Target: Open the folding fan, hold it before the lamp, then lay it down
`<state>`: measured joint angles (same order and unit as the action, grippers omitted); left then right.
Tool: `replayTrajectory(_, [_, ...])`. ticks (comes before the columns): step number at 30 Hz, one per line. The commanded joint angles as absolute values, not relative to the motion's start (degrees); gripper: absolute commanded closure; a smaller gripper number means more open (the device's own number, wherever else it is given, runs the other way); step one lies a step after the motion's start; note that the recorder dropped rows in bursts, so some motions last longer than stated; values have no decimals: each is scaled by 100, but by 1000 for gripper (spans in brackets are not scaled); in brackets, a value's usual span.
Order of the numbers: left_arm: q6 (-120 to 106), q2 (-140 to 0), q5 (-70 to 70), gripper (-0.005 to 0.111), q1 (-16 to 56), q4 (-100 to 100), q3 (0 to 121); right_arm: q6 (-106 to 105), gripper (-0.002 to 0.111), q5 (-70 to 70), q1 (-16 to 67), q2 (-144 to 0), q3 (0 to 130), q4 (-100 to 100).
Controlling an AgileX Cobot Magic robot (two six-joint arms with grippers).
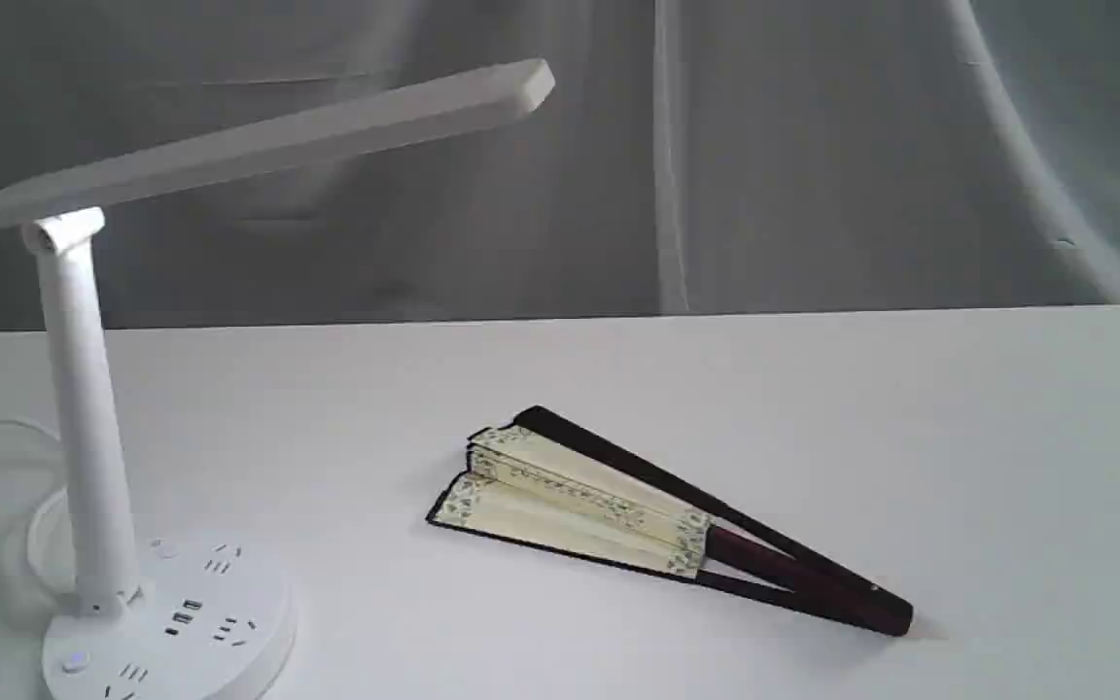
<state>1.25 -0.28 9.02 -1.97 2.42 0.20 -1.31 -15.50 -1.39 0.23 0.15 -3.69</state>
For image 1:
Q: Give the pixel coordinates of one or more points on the white desk lamp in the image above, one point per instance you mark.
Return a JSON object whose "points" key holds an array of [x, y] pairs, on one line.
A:
{"points": [[207, 616]]}

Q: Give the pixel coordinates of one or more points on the cream folding paper fan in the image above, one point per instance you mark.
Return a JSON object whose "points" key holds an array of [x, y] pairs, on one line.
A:
{"points": [[549, 484]]}

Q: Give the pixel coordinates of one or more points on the grey backdrop curtain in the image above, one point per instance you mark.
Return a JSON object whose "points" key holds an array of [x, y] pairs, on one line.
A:
{"points": [[695, 157]]}

